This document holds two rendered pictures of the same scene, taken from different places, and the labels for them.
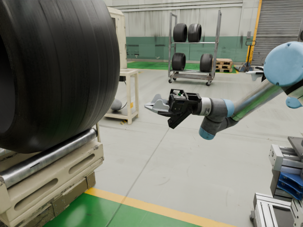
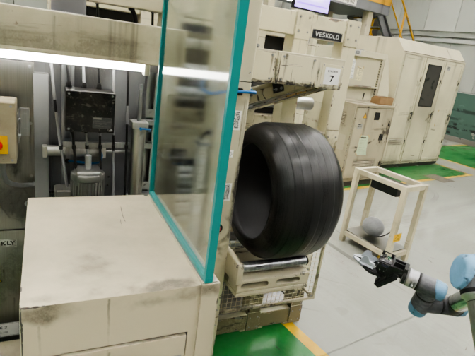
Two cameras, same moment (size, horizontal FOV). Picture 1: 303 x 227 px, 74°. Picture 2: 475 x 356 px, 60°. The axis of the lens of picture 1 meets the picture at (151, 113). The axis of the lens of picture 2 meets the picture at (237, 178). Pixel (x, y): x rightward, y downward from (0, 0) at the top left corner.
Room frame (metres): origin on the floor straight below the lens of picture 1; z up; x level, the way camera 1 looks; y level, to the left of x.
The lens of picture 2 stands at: (-0.87, -0.43, 1.77)
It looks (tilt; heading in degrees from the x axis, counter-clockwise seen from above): 17 degrees down; 35
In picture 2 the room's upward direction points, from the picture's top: 8 degrees clockwise
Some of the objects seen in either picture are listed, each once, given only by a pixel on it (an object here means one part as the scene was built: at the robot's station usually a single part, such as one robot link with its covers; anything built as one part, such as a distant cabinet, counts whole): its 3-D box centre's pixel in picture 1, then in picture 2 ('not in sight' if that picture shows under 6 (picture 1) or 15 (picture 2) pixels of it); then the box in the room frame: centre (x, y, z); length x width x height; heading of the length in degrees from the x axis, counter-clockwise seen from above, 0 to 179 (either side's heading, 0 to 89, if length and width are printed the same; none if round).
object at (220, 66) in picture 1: (221, 64); not in sight; (8.78, -3.02, 0.22); 1.27 x 0.90 x 0.44; 161
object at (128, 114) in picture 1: (117, 95); (381, 213); (3.11, 0.55, 0.40); 0.60 x 0.35 x 0.80; 71
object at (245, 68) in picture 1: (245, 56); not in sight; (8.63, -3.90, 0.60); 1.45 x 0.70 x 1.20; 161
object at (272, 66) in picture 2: not in sight; (277, 66); (0.88, 0.64, 1.71); 0.61 x 0.25 x 0.15; 151
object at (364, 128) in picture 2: not in sight; (353, 142); (5.31, 1.75, 0.62); 0.91 x 0.58 x 1.25; 161
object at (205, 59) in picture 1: (193, 50); not in sight; (6.03, -1.20, 0.96); 1.33 x 0.64 x 1.92; 69
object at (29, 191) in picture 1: (57, 170); (269, 277); (0.56, 0.31, 0.84); 0.36 x 0.09 x 0.06; 151
